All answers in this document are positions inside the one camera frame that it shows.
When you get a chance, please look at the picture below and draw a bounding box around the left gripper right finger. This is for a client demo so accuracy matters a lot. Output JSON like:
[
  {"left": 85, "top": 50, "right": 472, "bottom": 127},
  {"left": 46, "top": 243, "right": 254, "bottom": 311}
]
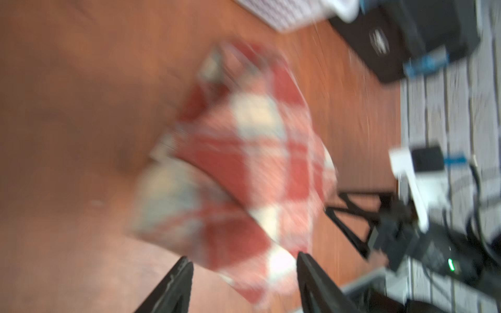
[{"left": 297, "top": 252, "right": 359, "bottom": 313}]

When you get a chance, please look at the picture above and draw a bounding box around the aluminium mounting rail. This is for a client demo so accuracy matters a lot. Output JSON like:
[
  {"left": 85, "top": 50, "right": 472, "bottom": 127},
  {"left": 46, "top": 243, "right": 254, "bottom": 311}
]
[{"left": 341, "top": 267, "right": 410, "bottom": 303}]

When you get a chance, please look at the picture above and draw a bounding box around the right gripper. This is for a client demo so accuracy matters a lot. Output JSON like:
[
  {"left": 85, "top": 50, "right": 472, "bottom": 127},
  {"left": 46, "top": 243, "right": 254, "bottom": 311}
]
[{"left": 324, "top": 190, "right": 501, "bottom": 290}]

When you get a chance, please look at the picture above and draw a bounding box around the white plastic basket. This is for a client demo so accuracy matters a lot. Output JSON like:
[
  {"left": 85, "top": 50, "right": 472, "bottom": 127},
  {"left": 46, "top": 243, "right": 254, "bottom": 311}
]
[{"left": 237, "top": 0, "right": 360, "bottom": 33}]

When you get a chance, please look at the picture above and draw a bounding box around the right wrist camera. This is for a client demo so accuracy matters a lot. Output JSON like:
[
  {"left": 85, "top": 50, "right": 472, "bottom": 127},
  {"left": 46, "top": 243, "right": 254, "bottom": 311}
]
[{"left": 389, "top": 145, "right": 468, "bottom": 233}]

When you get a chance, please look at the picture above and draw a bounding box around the red plaid skirt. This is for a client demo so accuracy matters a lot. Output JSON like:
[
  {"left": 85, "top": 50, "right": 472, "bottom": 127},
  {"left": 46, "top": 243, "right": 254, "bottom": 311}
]
[{"left": 133, "top": 40, "right": 337, "bottom": 306}]

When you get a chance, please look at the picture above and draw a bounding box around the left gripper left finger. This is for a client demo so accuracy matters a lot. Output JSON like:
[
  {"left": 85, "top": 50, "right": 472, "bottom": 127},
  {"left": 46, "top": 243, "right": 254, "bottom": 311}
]
[{"left": 134, "top": 256, "right": 194, "bottom": 313}]

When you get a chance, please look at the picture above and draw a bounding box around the black plastic toolbox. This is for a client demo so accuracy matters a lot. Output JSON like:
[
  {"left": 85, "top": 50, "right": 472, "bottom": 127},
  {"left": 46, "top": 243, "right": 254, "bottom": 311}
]
[{"left": 329, "top": 1, "right": 481, "bottom": 84}]

